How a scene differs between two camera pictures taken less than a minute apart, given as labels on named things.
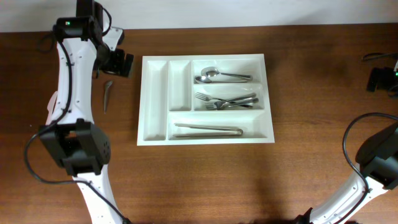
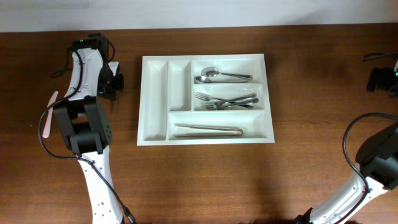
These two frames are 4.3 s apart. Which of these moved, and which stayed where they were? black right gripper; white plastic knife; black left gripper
Moved: black left gripper
Stayed: black right gripper; white plastic knife
